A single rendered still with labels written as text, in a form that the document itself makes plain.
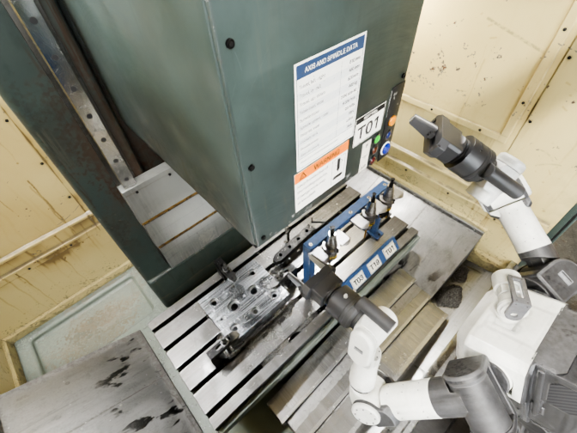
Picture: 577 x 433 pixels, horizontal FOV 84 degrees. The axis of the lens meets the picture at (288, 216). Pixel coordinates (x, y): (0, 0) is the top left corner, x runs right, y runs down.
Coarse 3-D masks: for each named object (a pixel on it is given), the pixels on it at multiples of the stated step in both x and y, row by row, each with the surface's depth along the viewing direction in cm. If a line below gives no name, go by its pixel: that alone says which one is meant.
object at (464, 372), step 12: (456, 360) 81; (468, 360) 78; (480, 360) 76; (444, 372) 78; (456, 372) 75; (468, 372) 73; (480, 372) 72; (492, 372) 76; (456, 384) 73; (468, 384) 71; (504, 396) 75; (516, 420) 73; (516, 432) 70
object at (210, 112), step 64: (64, 0) 71; (128, 0) 45; (192, 0) 33; (256, 0) 36; (320, 0) 42; (384, 0) 50; (128, 64) 62; (192, 64) 41; (256, 64) 40; (384, 64) 60; (192, 128) 54; (256, 128) 47; (256, 192) 55
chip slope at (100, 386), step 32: (96, 352) 144; (128, 352) 148; (160, 352) 152; (32, 384) 128; (64, 384) 131; (96, 384) 134; (128, 384) 137; (160, 384) 140; (0, 416) 117; (32, 416) 120; (64, 416) 122; (96, 416) 125; (128, 416) 127; (160, 416) 130; (192, 416) 133
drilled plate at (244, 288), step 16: (240, 272) 135; (224, 288) 131; (240, 288) 131; (256, 288) 132; (208, 304) 127; (224, 304) 126; (256, 304) 126; (272, 304) 126; (224, 320) 122; (240, 320) 122; (256, 320) 122; (224, 336) 119; (240, 336) 118
